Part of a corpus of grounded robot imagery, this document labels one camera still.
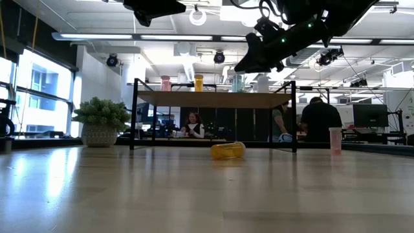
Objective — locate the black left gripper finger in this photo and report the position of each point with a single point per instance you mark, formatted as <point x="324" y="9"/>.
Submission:
<point x="155" y="7"/>

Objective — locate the black round ceiling spotlight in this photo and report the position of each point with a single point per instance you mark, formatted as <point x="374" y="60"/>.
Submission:
<point x="219" y="57"/>
<point x="112" y="60"/>

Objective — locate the white blue round object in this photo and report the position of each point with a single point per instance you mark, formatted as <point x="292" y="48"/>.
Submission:
<point x="286" y="138"/>

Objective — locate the person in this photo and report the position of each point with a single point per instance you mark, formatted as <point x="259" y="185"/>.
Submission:
<point x="194" y="127"/>
<point x="320" y="121"/>
<point x="278" y="124"/>

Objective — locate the large window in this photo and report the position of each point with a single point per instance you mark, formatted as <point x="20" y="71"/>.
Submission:
<point x="42" y="110"/>

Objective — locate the black equipment stand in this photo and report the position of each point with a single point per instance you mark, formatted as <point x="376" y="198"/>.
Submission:
<point x="401" y="126"/>

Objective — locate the amber medicine bottle white cap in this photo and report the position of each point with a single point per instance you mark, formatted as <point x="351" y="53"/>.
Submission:
<point x="199" y="84"/>
<point x="226" y="151"/>

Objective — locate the black ceiling track spotlight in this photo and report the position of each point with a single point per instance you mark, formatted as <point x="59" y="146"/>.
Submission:
<point x="359" y="83"/>
<point x="325" y="59"/>

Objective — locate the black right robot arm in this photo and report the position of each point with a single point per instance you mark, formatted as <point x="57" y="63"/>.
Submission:
<point x="349" y="13"/>

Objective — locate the black ceiling rail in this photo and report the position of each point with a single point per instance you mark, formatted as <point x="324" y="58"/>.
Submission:
<point x="388" y="3"/>

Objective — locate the green plant in white pot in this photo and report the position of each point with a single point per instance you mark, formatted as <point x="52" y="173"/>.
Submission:
<point x="102" y="123"/>

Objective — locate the black computer monitor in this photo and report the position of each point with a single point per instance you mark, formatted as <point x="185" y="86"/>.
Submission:
<point x="370" y="115"/>
<point x="144" y="113"/>

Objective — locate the black curved equipment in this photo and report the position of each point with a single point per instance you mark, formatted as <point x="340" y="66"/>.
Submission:
<point x="6" y="102"/>

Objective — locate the wooden shelf black metal frame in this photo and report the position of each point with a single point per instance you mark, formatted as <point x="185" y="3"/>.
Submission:
<point x="210" y="99"/>

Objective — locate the silver ventilation duct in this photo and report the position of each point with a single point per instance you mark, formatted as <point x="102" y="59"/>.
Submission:
<point x="299" y="59"/>

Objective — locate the teal medicine bottle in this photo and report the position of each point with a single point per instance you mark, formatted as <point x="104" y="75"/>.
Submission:
<point x="237" y="84"/>

